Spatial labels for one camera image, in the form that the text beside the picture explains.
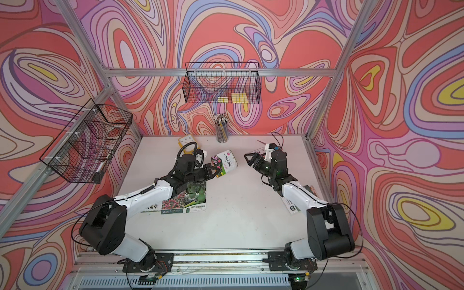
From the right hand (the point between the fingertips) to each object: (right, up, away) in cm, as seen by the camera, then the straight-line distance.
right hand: (248, 162), depth 86 cm
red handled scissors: (+11, +12, +30) cm, 34 cm away
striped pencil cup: (-14, +21, +20) cm, 32 cm away
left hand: (-12, -4, -3) cm, 13 cm away
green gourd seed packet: (-27, -20, +5) cm, 34 cm away
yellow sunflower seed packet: (+22, -22, +2) cm, 31 cm away
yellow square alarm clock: (-38, +13, +30) cm, 50 cm away
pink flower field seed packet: (-37, -22, +4) cm, 43 cm away
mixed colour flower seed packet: (-11, 0, +2) cm, 11 cm away
